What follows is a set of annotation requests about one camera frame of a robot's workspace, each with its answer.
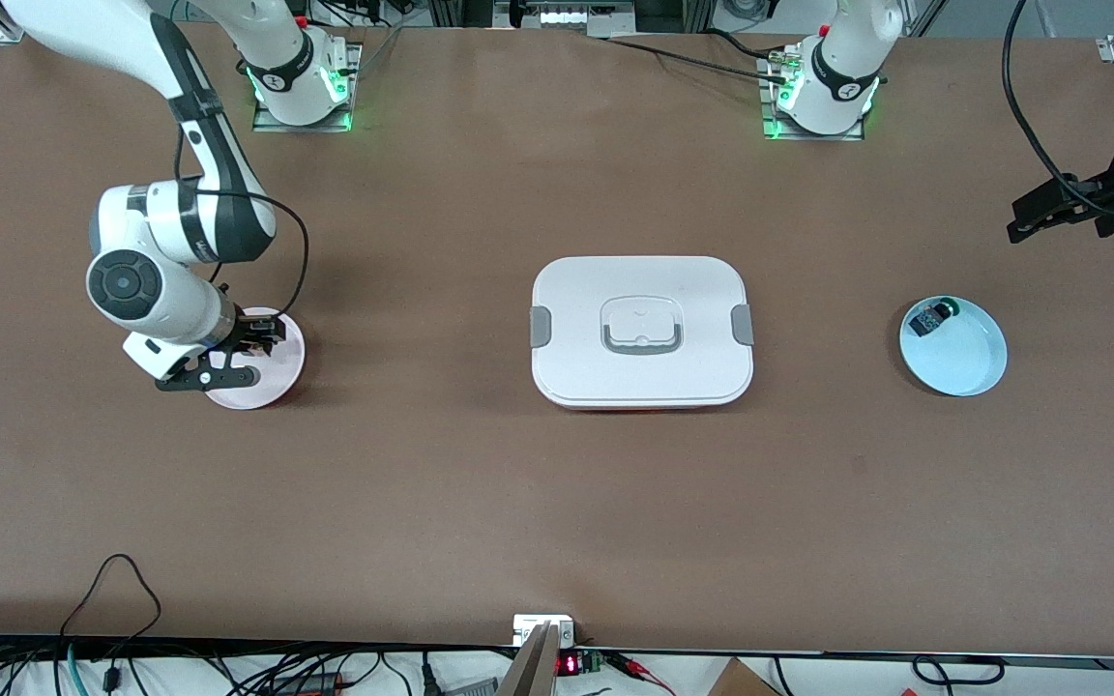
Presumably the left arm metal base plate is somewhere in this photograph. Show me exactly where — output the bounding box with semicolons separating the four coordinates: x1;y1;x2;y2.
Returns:
758;53;869;142

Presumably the white mounting bracket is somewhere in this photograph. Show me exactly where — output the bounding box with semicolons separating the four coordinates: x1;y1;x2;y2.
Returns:
513;613;577;649

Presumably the black cable across table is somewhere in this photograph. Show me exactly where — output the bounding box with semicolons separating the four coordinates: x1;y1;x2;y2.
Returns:
603;27;802;76

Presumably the white lidded storage box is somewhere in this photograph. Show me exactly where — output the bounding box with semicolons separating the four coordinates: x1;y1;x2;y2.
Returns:
530;255;754;412

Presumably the black coiled cable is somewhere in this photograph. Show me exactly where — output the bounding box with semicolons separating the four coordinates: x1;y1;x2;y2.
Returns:
910;655;1009;689

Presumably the small dark electronic part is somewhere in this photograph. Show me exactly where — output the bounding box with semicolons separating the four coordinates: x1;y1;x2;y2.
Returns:
908;301;961;338

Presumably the white power strip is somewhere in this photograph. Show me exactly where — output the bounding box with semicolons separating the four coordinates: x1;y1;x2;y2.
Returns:
516;0;637;38

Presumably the aluminium profile camera post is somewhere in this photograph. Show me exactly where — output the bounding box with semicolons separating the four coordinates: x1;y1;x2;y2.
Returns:
494;623;564;696

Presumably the pink round plate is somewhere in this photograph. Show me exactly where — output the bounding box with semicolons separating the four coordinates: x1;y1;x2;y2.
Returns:
201;306;307;411

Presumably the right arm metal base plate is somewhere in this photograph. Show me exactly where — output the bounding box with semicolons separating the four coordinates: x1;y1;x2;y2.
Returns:
251;43;364;134

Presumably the light blue round plate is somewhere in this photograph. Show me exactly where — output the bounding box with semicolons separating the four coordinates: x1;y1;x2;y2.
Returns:
898;296;1009;397

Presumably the black looped cable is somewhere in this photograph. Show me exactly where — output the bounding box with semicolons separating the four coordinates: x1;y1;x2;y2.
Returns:
58;553;163;678

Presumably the brown cardboard piece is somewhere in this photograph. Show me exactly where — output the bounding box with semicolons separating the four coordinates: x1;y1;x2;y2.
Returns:
707;657;782;696

